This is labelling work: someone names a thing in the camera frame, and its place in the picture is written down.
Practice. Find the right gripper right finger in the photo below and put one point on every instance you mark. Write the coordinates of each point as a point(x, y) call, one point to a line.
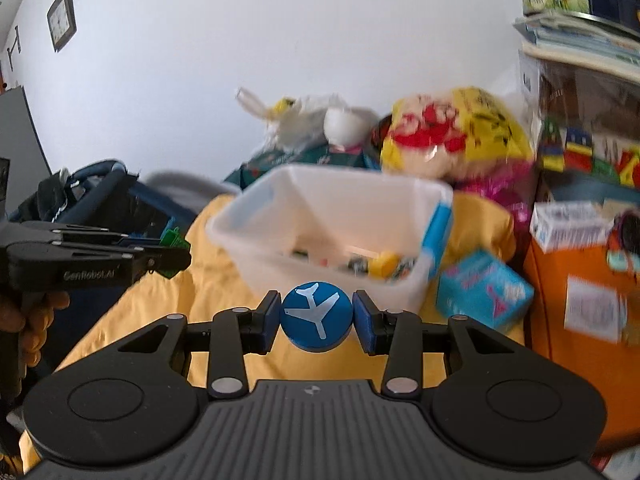
point(369, 323)

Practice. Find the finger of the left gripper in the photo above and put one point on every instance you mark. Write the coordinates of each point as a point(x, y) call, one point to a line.
point(145, 259)
point(101, 237)

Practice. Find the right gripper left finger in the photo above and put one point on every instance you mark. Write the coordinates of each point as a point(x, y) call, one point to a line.
point(266, 322)

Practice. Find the blue airplane disc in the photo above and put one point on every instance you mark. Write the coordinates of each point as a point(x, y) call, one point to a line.
point(316, 316)

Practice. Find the hand in orange glove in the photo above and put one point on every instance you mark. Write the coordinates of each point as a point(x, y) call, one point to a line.
point(24, 323)

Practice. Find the green toy piece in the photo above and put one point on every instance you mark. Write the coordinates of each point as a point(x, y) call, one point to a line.
point(174, 242)

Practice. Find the yellow cloth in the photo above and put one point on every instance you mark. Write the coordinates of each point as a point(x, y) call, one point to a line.
point(212, 284)

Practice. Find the blue bag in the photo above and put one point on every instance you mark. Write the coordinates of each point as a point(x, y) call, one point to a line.
point(104, 195)

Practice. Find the pile of small toys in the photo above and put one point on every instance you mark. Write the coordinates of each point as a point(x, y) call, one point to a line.
point(380, 266)

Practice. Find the white plastic bin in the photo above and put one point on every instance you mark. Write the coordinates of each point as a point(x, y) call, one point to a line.
point(302, 223)

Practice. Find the light blue small box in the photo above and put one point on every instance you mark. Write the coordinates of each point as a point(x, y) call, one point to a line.
point(482, 287)

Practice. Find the green tissue pack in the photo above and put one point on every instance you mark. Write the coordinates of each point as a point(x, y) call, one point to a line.
point(325, 154)

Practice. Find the white plastic bag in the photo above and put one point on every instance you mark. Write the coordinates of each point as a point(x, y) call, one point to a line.
point(291, 125)

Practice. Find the small white carton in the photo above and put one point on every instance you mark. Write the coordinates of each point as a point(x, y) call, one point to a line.
point(568, 225)

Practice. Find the orange box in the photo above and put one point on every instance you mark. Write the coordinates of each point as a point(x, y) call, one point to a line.
point(585, 317)

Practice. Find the yellow red snack bag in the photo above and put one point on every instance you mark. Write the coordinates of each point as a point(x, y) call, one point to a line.
point(460, 135)

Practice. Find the stack of books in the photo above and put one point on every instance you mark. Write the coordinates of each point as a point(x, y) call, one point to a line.
point(562, 31)

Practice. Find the wall clock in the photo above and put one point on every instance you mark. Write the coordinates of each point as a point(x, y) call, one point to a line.
point(61, 22)

